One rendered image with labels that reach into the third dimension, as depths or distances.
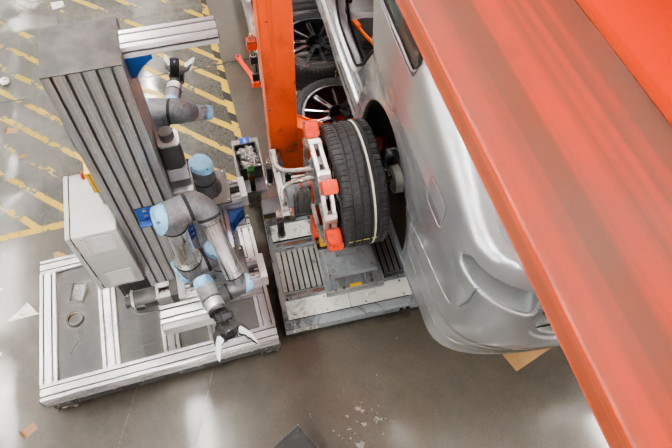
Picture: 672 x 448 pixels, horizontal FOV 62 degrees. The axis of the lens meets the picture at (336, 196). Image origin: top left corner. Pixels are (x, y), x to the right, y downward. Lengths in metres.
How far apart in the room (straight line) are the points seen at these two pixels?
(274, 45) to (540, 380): 2.38
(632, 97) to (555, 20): 0.08
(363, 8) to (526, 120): 3.78
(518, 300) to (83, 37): 1.73
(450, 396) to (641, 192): 3.13
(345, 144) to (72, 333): 1.87
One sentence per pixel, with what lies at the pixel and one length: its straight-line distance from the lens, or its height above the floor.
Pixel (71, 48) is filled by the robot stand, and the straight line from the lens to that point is 2.03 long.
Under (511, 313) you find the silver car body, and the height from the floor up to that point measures 1.39.
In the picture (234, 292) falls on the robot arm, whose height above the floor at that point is 1.14.
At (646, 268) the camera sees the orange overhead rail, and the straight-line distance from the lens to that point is 0.33.
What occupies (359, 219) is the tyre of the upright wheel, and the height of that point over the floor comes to 0.98.
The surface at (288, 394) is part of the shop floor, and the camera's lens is 3.37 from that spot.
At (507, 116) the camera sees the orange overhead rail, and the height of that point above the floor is 3.00.
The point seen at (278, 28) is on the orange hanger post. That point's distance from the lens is 2.68.
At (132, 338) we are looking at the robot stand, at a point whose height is 0.21.
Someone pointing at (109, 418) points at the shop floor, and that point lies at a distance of 3.53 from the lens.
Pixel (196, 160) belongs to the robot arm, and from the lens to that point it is 2.87.
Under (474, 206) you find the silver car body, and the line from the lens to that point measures 1.99.
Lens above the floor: 3.25
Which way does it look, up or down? 55 degrees down
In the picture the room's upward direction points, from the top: 3 degrees clockwise
